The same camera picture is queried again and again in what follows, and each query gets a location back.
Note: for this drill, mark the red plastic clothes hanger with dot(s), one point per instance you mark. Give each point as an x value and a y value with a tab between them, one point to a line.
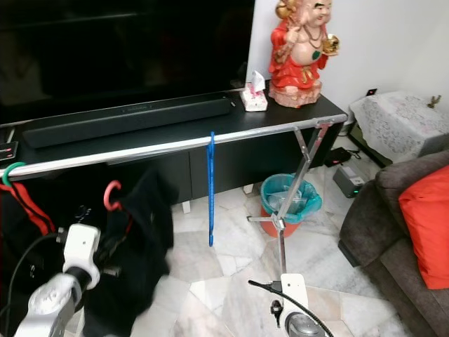
105	196

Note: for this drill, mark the plain black garment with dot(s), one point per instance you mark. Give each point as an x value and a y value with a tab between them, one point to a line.
140	225

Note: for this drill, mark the blue plastic clothes hanger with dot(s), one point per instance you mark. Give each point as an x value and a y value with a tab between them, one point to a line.
211	203

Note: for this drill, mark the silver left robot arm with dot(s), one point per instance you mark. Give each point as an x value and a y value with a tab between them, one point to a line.
49	309

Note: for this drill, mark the green plastic clothes hanger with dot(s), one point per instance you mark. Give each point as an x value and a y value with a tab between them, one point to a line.
7	170

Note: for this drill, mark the black set-top box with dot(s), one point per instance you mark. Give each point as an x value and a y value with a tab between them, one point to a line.
7	151

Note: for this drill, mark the black garment with red trim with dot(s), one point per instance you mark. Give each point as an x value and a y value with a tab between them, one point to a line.
17	267

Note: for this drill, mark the black soundbar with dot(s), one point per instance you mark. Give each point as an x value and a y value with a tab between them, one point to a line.
126	121

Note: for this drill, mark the silver metal clothes rack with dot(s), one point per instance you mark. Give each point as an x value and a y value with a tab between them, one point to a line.
161	149

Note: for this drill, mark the black flat television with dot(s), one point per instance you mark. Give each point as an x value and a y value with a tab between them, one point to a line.
126	49

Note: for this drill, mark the pink white tissue pack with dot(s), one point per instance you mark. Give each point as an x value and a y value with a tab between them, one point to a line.
255	102

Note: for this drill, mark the black TV console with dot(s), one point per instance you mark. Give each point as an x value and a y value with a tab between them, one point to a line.
273	119

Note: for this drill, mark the red bin with teal liner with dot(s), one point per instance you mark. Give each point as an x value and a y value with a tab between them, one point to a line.
309	203

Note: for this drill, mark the red laughing Buddha statue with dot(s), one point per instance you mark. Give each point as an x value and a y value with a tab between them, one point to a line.
298	70

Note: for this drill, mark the black power adapter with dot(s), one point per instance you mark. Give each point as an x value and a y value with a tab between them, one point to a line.
338	156

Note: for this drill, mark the grey electronic box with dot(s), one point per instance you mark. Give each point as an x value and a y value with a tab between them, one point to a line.
349	181

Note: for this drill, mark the dark brown fabric sofa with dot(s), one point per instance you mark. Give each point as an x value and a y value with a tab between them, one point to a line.
379	232

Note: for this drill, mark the white lace cloth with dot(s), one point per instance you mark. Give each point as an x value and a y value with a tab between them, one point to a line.
400	123

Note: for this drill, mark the red cushion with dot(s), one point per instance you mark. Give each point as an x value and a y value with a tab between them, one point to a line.
428	225

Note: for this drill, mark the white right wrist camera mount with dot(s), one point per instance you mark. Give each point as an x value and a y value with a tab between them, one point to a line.
295	288

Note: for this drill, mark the black wall socket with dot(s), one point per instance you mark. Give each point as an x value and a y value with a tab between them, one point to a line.
371	92

